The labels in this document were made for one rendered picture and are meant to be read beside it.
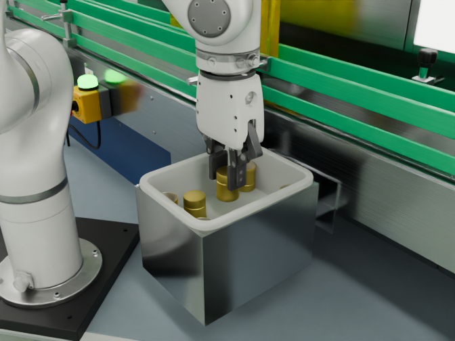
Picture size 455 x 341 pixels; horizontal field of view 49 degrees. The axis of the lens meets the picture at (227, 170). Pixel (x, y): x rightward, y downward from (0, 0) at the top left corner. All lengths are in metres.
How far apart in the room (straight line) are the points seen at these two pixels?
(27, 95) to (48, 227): 0.23
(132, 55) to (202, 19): 0.56
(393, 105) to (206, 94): 0.26
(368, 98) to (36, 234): 0.56
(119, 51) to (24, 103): 0.44
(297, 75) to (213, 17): 0.33
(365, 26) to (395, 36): 0.06
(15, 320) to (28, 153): 0.28
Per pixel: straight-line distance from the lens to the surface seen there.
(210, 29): 0.56
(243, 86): 0.65
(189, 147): 0.95
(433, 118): 0.72
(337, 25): 0.99
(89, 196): 1.25
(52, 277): 0.93
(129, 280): 0.98
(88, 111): 1.18
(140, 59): 1.08
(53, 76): 0.82
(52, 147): 0.84
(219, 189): 0.75
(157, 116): 1.02
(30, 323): 0.91
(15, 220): 0.87
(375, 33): 0.94
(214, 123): 0.69
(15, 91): 0.74
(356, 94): 0.78
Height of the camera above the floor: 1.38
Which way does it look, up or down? 28 degrees down
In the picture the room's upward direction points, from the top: straight up
